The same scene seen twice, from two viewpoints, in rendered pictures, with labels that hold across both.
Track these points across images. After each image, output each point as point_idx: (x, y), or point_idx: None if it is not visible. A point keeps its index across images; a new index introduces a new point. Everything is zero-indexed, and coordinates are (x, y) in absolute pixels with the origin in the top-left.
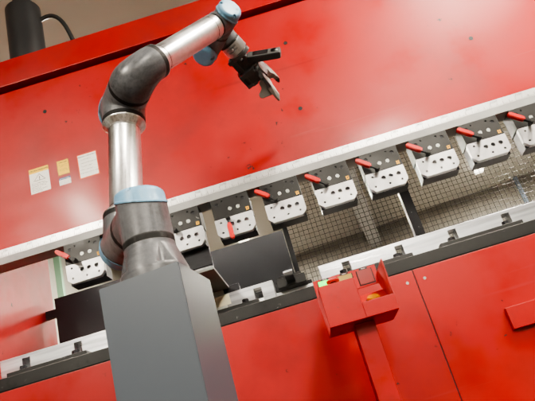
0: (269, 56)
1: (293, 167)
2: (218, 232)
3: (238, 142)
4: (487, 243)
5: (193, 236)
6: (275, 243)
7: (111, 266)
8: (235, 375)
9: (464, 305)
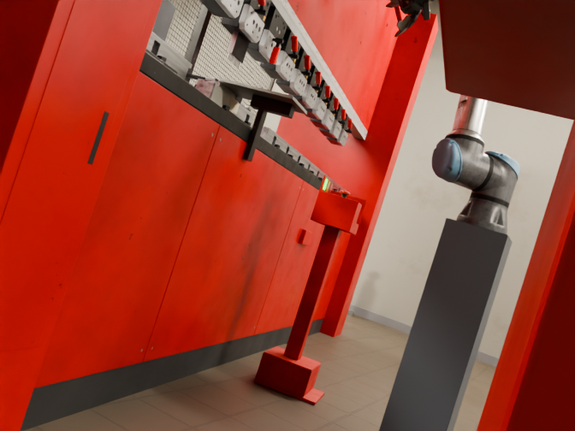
0: (427, 14)
1: (303, 37)
2: (265, 44)
3: None
4: (318, 186)
5: (257, 28)
6: (166, 14)
7: (450, 174)
8: (240, 194)
9: (299, 217)
